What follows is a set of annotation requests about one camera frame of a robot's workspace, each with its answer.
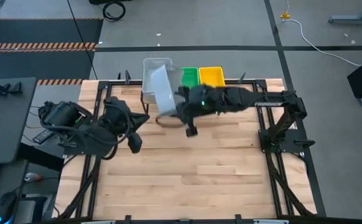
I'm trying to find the coiled black cable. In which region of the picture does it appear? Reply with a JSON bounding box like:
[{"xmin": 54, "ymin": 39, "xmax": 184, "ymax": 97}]
[{"xmin": 102, "ymin": 1, "xmax": 127, "ymax": 22}]

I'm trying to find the black monitor stand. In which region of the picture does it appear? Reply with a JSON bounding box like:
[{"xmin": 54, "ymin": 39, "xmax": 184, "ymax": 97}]
[{"xmin": 2, "ymin": 81, "xmax": 23, "ymax": 95}]

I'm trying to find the dark grey desk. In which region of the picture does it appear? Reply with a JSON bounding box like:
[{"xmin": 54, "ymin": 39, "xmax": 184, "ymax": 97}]
[{"xmin": 0, "ymin": 77, "xmax": 38, "ymax": 166}]

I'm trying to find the black box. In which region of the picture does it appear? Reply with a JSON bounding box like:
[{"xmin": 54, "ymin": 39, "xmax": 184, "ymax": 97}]
[{"xmin": 88, "ymin": 0, "xmax": 132, "ymax": 5}]

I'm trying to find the black remote control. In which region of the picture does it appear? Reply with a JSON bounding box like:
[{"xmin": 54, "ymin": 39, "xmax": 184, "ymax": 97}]
[{"xmin": 32, "ymin": 128, "xmax": 55, "ymax": 145}]

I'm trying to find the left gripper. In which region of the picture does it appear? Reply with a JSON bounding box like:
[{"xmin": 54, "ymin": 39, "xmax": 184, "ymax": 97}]
[{"xmin": 108, "ymin": 104, "xmax": 150, "ymax": 134}]

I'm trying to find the silver drink can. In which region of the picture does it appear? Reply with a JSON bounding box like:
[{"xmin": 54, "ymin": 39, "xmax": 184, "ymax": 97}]
[{"xmin": 24, "ymin": 172, "xmax": 42, "ymax": 184}]

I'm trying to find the white floor cable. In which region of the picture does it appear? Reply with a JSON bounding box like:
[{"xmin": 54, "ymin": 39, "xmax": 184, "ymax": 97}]
[{"xmin": 282, "ymin": 18, "xmax": 362, "ymax": 68}]

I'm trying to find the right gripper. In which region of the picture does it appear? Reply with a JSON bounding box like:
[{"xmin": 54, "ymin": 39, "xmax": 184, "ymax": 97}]
[{"xmin": 176, "ymin": 84, "xmax": 224, "ymax": 124}]

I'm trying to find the yellow slotted plastic basket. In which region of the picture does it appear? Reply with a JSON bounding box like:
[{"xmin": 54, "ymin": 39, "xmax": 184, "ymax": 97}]
[{"xmin": 198, "ymin": 66, "xmax": 226, "ymax": 88}]

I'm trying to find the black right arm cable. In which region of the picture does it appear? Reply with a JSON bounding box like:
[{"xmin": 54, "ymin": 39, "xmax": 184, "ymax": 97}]
[{"xmin": 155, "ymin": 114, "xmax": 186, "ymax": 129}]

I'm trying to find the green slotted plastic basket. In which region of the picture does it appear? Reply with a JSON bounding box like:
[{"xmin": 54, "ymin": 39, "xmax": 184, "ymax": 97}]
[{"xmin": 180, "ymin": 67, "xmax": 199, "ymax": 88}]

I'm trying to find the black hazard-striped floor mat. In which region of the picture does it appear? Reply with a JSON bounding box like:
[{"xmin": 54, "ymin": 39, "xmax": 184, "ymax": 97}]
[
  {"xmin": 0, "ymin": 46, "xmax": 98, "ymax": 85},
  {"xmin": 0, "ymin": 17, "xmax": 104, "ymax": 48}
]

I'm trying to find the black computer mouse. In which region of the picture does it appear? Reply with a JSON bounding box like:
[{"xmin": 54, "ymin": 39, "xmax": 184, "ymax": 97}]
[{"xmin": 0, "ymin": 191, "xmax": 18, "ymax": 224}]

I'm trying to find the thin black floor cable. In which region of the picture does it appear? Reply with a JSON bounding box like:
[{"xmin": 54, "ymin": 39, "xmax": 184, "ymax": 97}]
[{"xmin": 66, "ymin": 0, "xmax": 99, "ymax": 80}]

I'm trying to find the grey metal table leg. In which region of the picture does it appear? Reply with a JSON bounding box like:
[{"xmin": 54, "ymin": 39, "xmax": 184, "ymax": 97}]
[{"xmin": 328, "ymin": 0, "xmax": 362, "ymax": 26}]

